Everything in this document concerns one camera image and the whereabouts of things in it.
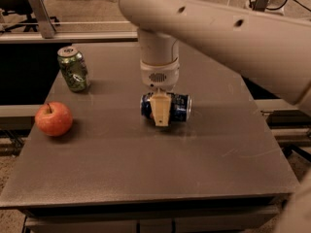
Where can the black chair caster base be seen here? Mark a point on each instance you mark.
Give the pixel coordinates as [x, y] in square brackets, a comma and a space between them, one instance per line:
[290, 149]

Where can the left metal bracket post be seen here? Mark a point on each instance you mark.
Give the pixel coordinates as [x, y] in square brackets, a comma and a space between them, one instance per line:
[45, 26]

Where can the black office chair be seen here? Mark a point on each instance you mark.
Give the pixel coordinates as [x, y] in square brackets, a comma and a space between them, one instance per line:
[21, 8]

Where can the green soda can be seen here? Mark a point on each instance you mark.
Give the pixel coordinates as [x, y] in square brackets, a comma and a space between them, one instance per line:
[73, 68]

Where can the red apple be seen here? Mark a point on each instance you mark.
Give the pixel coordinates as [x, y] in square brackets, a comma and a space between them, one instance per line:
[54, 119]

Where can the metal bracket post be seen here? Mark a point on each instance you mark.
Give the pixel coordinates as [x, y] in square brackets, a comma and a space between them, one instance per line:
[260, 5]
[45, 26]

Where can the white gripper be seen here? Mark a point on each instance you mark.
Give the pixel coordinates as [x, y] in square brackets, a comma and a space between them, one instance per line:
[159, 77]

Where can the blue pepsi can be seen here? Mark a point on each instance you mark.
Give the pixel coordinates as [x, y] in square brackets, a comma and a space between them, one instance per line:
[179, 110]

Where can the right metal bracket post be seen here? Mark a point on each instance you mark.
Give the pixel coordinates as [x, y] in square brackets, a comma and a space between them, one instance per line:
[260, 5]

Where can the grey metal rail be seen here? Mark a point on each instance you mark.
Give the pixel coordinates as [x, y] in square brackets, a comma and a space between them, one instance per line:
[67, 37]

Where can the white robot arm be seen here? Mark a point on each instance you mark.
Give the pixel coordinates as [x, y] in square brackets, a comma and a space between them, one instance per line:
[273, 52]

